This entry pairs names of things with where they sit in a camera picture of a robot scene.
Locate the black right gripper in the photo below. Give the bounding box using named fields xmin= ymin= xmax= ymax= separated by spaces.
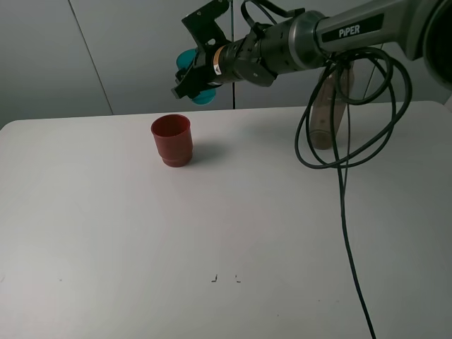
xmin=172 ymin=44 xmax=233 ymax=99

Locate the teal translucent plastic cup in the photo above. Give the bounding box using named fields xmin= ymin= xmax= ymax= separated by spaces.
xmin=176 ymin=49 xmax=216 ymax=105

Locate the smoky clear plastic bottle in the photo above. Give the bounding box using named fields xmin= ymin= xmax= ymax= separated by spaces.
xmin=309 ymin=71 xmax=347 ymax=150

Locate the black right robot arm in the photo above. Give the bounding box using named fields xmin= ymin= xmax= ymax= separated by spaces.
xmin=172 ymin=1 xmax=451 ymax=98

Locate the red plastic cup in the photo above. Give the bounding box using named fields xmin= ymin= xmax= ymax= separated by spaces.
xmin=150 ymin=114 xmax=194 ymax=167

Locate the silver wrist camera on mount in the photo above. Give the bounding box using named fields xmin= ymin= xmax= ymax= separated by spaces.
xmin=182 ymin=0 xmax=230 ymax=52

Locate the black camera cable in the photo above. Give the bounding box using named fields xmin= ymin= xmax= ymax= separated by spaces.
xmin=241 ymin=0 xmax=413 ymax=339

